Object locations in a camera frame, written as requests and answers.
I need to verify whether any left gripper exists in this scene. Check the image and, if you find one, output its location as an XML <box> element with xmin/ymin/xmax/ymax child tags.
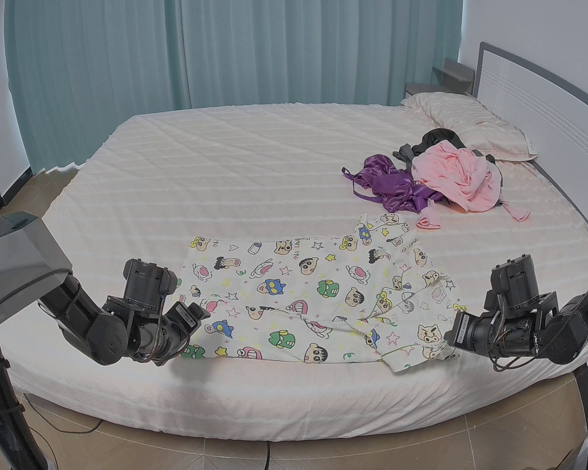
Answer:
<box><xmin>154</xmin><ymin>302</ymin><xmax>211</xmax><ymax>362</ymax></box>

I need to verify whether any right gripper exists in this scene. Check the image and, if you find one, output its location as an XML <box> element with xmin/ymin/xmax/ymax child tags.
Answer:
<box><xmin>447</xmin><ymin>311</ymin><xmax>497</xmax><ymax>357</ymax></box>

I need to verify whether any white printed pyjama top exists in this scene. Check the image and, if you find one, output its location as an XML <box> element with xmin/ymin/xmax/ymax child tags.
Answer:
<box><xmin>179</xmin><ymin>212</ymin><xmax>467</xmax><ymax>375</ymax></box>

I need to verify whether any bed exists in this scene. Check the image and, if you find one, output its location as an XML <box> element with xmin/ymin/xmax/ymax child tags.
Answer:
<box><xmin>0</xmin><ymin>42</ymin><xmax>588</xmax><ymax>442</ymax></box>

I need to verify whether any pink garment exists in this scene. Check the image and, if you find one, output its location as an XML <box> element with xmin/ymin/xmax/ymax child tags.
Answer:
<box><xmin>412</xmin><ymin>142</ymin><xmax>531</xmax><ymax>230</ymax></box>

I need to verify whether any purple garment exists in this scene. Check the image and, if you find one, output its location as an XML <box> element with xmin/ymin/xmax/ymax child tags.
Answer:
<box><xmin>342</xmin><ymin>155</ymin><xmax>444</xmax><ymax>214</ymax></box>

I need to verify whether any black garment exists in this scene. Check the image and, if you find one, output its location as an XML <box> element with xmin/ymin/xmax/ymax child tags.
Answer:
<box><xmin>412</xmin><ymin>128</ymin><xmax>506</xmax><ymax>190</ymax></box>

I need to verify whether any cream pillow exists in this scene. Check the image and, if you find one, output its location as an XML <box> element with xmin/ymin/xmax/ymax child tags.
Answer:
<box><xmin>401</xmin><ymin>91</ymin><xmax>540</xmax><ymax>163</ymax></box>

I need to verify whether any grey bedside table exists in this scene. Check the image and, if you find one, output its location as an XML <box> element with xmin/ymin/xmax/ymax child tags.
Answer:
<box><xmin>404</xmin><ymin>59</ymin><xmax>475</xmax><ymax>98</ymax></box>

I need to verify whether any blue-green curtain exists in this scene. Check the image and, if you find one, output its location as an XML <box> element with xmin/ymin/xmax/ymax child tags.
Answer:
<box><xmin>5</xmin><ymin>0</ymin><xmax>464</xmax><ymax>172</ymax></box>

